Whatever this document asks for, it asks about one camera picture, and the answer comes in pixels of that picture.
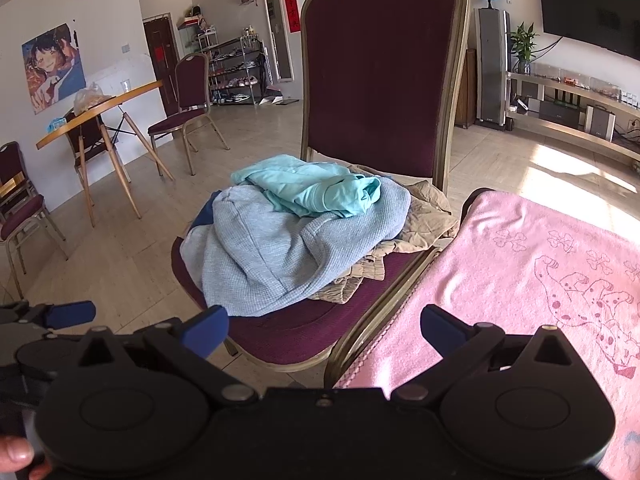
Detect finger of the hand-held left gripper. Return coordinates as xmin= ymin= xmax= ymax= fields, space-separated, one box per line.
xmin=20 ymin=301 xmax=97 ymax=333

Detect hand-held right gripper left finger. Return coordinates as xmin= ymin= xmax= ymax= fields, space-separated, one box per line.
xmin=75 ymin=304 xmax=262 ymax=407

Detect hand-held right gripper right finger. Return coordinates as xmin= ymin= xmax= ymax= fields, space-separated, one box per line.
xmin=390 ymin=304 xmax=577 ymax=407

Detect teal shirt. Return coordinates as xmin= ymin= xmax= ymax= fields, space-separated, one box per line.
xmin=231 ymin=154 xmax=383 ymax=219

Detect person's left hand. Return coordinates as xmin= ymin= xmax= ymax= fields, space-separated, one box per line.
xmin=0 ymin=435 xmax=53 ymax=480

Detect pink printed blanket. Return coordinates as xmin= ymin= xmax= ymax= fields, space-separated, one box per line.
xmin=332 ymin=190 xmax=640 ymax=480

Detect light blue knit sweater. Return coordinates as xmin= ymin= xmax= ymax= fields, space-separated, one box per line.
xmin=180 ymin=177 xmax=412 ymax=318

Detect maroon banquet chair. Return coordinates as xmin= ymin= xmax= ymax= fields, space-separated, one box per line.
xmin=0 ymin=141 xmax=69 ymax=301
xmin=64 ymin=109 xmax=132 ymax=228
xmin=147 ymin=52 xmax=231 ymax=177
xmin=171 ymin=0 xmax=473 ymax=388

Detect beige pants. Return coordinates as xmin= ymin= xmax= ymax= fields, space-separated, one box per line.
xmin=307 ymin=164 xmax=460 ymax=306

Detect wooden table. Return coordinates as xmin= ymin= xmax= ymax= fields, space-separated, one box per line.
xmin=36 ymin=80 xmax=176 ymax=228

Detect clear plastic bag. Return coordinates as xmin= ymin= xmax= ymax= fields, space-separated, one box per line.
xmin=74 ymin=86 xmax=118 ymax=113

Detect long television shelf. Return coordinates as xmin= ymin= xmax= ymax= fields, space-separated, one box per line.
xmin=505 ymin=70 xmax=640 ymax=167

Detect brown wooden cabinet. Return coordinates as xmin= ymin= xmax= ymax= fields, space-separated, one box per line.
xmin=452 ymin=49 xmax=478 ymax=129

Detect black amplifier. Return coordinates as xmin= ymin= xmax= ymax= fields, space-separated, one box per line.
xmin=540 ymin=100 xmax=583 ymax=126

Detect metal shoe rack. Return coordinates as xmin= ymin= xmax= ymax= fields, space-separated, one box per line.
xmin=202 ymin=35 xmax=266 ymax=107

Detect small grey speaker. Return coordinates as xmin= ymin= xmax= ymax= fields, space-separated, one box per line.
xmin=585 ymin=105 xmax=616 ymax=142

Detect silver tower speaker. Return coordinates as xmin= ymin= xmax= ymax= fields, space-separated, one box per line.
xmin=474 ymin=7 xmax=512 ymax=132

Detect dark red door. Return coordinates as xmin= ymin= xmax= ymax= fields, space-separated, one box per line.
xmin=142 ymin=12 xmax=181 ymax=117

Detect potted bamboo plant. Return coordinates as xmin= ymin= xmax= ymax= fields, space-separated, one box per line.
xmin=510 ymin=22 xmax=541 ymax=75

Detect standing mirror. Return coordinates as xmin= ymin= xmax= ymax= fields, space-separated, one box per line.
xmin=262 ymin=0 xmax=295 ymax=83

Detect wall poster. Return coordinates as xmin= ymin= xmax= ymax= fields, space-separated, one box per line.
xmin=21 ymin=22 xmax=87 ymax=116

